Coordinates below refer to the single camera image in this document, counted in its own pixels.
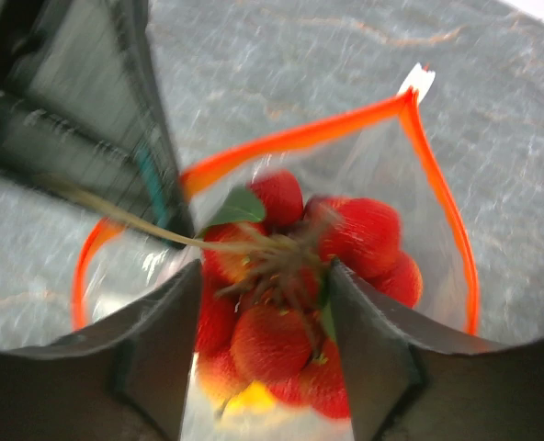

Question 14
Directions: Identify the clear zip top bag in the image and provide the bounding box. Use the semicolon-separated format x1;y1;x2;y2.
70;62;481;441

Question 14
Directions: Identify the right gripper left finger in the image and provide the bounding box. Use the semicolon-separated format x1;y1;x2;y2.
0;260;202;440

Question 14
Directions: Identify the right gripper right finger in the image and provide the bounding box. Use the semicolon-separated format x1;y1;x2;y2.
328;262;544;440

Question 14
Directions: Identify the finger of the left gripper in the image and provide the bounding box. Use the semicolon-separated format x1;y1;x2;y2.
0;1;195;237

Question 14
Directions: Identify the red lychee bunch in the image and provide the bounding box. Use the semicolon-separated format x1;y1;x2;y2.
37;168;425;421

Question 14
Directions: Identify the yellow lemon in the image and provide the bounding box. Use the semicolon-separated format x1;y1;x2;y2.
214;381;277;419

